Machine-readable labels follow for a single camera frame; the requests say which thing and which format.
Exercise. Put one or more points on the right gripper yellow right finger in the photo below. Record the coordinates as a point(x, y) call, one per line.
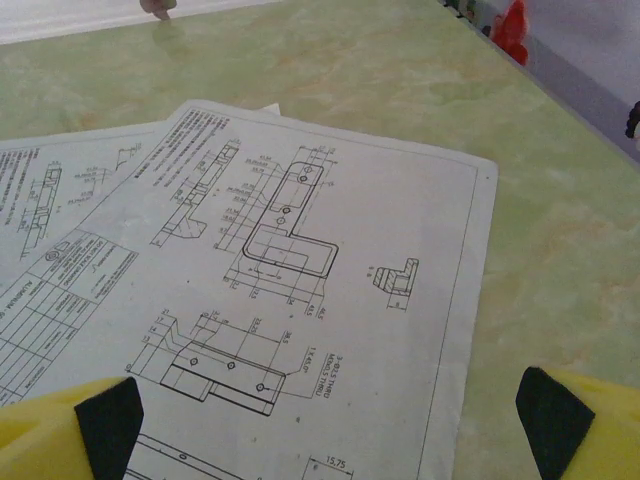
point(600, 435)

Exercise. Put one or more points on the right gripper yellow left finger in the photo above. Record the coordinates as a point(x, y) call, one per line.
point(45, 440)

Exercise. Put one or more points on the white engineering drawing paper sheet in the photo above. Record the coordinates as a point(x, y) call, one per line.
point(350, 310)
point(30, 200)
point(270, 109)

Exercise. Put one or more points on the aluminium right side rail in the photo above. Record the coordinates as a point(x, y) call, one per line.
point(577, 102)

